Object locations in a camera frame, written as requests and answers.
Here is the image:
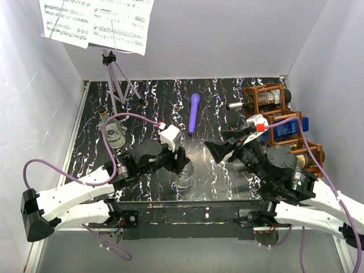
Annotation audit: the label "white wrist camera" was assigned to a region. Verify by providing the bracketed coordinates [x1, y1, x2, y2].
[159, 125, 181, 152]
[243, 114, 268, 145]

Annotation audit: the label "clear plastic bottle blue label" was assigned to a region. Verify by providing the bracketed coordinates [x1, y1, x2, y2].
[171, 162, 195, 190]

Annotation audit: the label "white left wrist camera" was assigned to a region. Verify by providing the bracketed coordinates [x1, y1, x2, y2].
[159, 125, 181, 152]

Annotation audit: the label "clear glass bottle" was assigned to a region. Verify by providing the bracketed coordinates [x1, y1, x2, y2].
[98, 106, 126, 149]

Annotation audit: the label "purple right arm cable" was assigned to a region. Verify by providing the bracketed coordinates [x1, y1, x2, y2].
[263, 115, 359, 273]

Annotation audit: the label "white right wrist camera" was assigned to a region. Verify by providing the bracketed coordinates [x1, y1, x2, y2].
[243, 114, 268, 145]

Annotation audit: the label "purple toy microphone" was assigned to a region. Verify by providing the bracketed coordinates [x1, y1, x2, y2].
[188, 93, 200, 135]

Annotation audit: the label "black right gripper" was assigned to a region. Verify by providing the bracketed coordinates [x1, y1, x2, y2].
[204, 127, 272, 184]

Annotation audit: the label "brown wooden wine rack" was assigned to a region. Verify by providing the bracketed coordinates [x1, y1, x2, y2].
[243, 84, 324, 177]

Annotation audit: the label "lilac music stand tripod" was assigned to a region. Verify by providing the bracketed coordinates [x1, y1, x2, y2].
[90, 44, 144, 114]

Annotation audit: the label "blue box in rack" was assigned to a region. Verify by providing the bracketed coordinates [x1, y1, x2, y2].
[257, 117, 309, 142]

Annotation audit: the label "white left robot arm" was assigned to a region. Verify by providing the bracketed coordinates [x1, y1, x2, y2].
[20, 140, 191, 242]

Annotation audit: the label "dark wine bottle silver cap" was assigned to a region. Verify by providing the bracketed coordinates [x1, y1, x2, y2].
[226, 88, 293, 111]

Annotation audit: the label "dark bottle brown label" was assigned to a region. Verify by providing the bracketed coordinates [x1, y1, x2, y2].
[292, 151, 325, 168]

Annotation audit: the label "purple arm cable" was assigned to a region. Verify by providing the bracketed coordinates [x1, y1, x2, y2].
[23, 113, 166, 261]
[263, 115, 359, 273]

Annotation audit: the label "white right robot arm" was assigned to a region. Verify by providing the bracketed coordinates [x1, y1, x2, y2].
[204, 130, 363, 250]

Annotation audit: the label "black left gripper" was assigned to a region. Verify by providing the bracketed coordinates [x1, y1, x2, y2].
[139, 138, 189, 177]

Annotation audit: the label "white sheet music pages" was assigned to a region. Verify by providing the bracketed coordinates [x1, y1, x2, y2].
[39, 0, 154, 56]

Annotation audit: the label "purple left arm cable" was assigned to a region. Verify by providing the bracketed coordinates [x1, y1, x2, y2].
[23, 113, 166, 261]

